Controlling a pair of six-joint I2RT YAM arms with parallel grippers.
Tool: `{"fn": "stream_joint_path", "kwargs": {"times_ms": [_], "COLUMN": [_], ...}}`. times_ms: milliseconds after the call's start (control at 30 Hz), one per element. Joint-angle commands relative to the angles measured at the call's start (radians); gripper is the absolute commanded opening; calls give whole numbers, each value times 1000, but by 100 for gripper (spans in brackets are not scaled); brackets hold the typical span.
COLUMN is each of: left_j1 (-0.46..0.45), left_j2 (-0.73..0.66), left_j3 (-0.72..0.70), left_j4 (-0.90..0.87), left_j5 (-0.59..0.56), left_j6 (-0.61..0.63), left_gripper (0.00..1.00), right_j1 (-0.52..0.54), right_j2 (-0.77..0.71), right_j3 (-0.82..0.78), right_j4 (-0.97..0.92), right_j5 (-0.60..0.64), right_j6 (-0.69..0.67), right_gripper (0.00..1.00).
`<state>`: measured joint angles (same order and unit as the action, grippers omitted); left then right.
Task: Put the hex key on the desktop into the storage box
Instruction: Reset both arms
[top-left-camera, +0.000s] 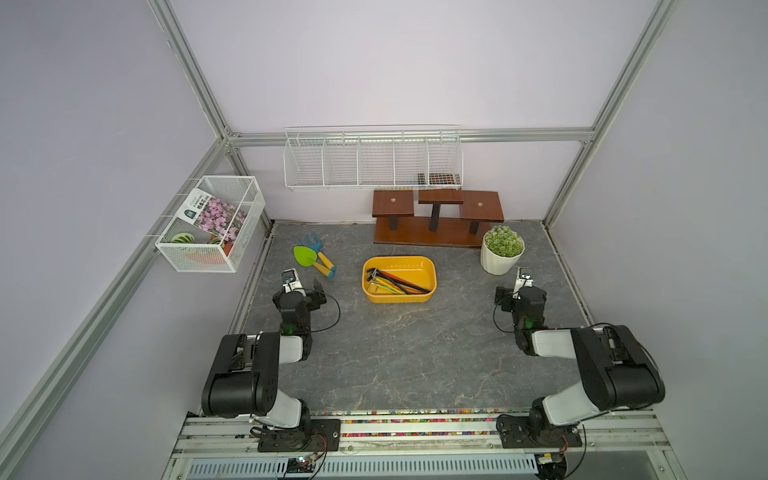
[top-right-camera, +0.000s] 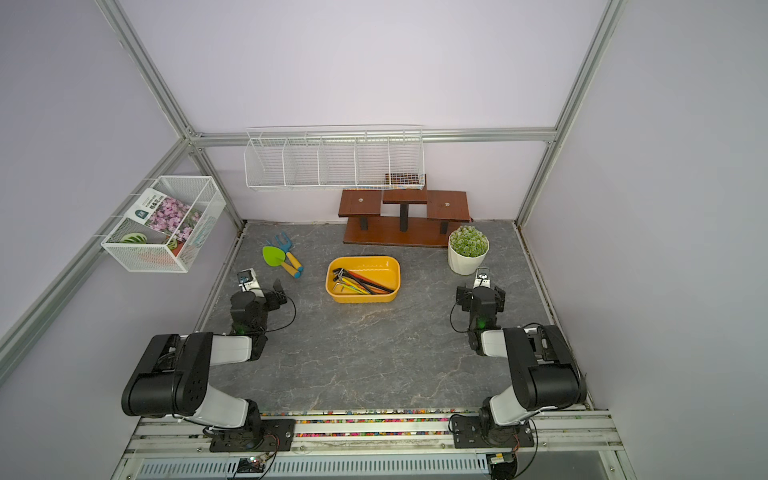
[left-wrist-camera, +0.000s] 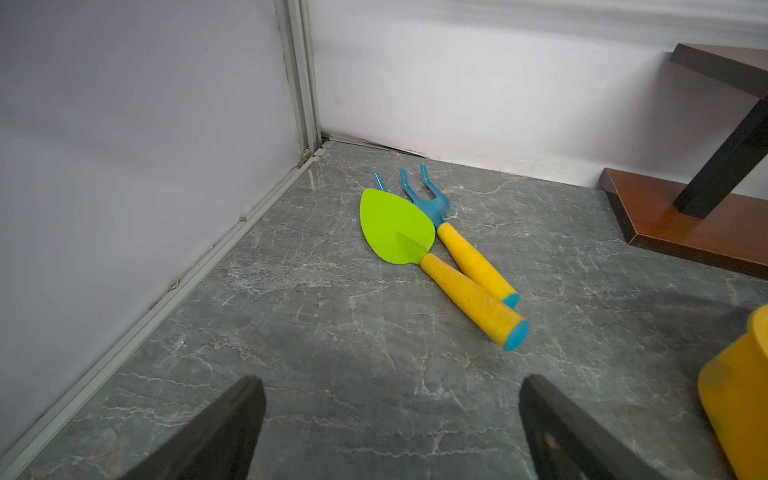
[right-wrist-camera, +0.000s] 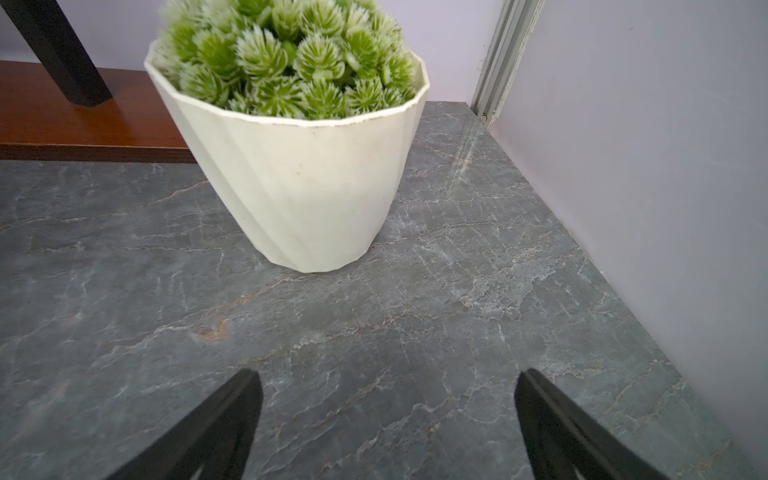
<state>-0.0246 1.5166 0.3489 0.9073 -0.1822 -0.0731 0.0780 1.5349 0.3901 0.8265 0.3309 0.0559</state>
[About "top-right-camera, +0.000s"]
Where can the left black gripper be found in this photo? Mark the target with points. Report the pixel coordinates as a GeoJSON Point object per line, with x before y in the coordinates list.
{"type": "Point", "coordinates": [274, 303]}

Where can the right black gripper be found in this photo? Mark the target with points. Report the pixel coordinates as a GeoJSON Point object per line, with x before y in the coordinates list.
{"type": "Point", "coordinates": [465, 297]}

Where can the short black hex key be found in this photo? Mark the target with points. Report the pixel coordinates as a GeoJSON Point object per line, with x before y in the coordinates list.
{"type": "Point", "coordinates": [342, 272]}

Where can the long black hex key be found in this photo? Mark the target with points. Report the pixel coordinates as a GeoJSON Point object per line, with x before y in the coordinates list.
{"type": "Point", "coordinates": [354, 274]}

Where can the green hex key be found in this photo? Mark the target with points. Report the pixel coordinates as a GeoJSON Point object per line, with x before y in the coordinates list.
{"type": "Point", "coordinates": [339, 283]}

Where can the yellow hex key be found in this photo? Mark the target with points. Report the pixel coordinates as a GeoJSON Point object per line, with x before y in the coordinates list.
{"type": "Point", "coordinates": [346, 282]}

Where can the red hex key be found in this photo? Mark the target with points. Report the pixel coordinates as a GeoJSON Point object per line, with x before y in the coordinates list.
{"type": "Point", "coordinates": [372, 284]}

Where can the orange hex key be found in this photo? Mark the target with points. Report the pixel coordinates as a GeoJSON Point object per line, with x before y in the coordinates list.
{"type": "Point", "coordinates": [371, 290]}

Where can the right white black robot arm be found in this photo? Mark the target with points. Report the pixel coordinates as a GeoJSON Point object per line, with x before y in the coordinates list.
{"type": "Point", "coordinates": [543, 371]}

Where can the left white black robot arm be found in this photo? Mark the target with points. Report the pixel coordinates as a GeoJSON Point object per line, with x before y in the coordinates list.
{"type": "Point", "coordinates": [172, 376]}

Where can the yellow plastic storage box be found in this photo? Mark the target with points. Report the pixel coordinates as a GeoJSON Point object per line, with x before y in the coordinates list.
{"type": "Point", "coordinates": [383, 270]}

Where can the blue toy rake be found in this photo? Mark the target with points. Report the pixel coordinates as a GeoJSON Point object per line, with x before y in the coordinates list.
{"type": "Point", "coordinates": [285, 244]}

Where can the white pot green succulent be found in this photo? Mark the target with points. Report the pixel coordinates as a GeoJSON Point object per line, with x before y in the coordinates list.
{"type": "Point", "coordinates": [467, 248]}

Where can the brown wooden stand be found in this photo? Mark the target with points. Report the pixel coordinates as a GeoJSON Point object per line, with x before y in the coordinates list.
{"type": "Point", "coordinates": [402, 217]}

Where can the flower seed packet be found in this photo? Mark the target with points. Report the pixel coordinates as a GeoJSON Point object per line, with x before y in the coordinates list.
{"type": "Point", "coordinates": [165, 214]}

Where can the colourful grid item in basket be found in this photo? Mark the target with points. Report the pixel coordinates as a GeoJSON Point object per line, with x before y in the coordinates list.
{"type": "Point", "coordinates": [400, 180]}

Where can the green striped ball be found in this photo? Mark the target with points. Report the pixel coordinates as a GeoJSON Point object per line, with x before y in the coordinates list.
{"type": "Point", "coordinates": [134, 238]}

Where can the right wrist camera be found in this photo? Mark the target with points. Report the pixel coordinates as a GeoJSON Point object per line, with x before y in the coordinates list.
{"type": "Point", "coordinates": [482, 278]}

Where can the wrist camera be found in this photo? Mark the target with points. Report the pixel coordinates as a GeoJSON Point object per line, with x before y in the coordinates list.
{"type": "Point", "coordinates": [482, 278]}
{"type": "Point", "coordinates": [248, 282]}

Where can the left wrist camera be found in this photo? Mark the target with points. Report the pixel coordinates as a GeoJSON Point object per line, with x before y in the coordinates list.
{"type": "Point", "coordinates": [248, 282]}

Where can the small white wire basket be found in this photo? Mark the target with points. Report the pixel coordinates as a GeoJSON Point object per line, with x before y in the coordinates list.
{"type": "Point", "coordinates": [161, 253]}

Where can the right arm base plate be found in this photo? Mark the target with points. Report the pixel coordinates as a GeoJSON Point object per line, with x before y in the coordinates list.
{"type": "Point", "coordinates": [474, 432]}

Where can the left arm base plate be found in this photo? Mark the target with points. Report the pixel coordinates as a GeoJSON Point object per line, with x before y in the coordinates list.
{"type": "Point", "coordinates": [252, 435]}

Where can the long white wire basket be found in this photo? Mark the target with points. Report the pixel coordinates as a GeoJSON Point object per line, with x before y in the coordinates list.
{"type": "Point", "coordinates": [331, 157]}

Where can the aluminium mounting rail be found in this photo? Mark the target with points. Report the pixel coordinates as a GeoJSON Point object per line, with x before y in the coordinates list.
{"type": "Point", "coordinates": [385, 444]}

